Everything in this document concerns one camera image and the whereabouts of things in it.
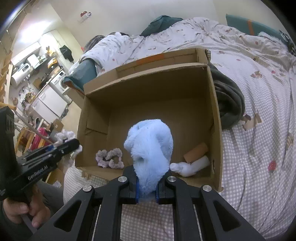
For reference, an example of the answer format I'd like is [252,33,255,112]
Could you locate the beige tube sock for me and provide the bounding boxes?
[184,143,209,164]

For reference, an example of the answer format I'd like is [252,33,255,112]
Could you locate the light blue plush toy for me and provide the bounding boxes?
[123,119,174,200]

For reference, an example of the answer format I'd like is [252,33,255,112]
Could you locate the white fluffy scrunchie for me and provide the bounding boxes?
[53,130,83,169]

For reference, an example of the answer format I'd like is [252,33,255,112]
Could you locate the person's left hand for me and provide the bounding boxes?
[3,185,51,228]

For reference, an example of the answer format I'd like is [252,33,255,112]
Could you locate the red cloth on rack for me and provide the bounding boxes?
[30,128,50,151]

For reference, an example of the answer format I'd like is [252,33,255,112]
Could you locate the white sock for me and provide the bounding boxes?
[170,156,210,177]

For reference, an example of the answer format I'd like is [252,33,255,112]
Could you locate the mauve fluffy scrunchie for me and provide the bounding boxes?
[95,148,125,169]

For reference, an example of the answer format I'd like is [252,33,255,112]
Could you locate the white cabinet drawers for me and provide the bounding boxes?
[30,85,67,123]

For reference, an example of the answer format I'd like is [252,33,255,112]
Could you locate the checkered printed bed quilt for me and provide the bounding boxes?
[62,16,296,241]

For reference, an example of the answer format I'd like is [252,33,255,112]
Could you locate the white washing machine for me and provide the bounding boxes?
[49,70,68,95]

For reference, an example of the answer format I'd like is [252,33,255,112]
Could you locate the dark grey garment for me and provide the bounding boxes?
[204,49,245,130]

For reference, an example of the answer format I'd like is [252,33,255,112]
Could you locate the teal pillow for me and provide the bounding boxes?
[62,15,183,94]

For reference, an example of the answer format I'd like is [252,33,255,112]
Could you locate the brown cardboard box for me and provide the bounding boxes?
[75,48,223,191]

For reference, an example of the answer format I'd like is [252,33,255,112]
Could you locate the teal orange-striped cushion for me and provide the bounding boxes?
[226,14,288,44]

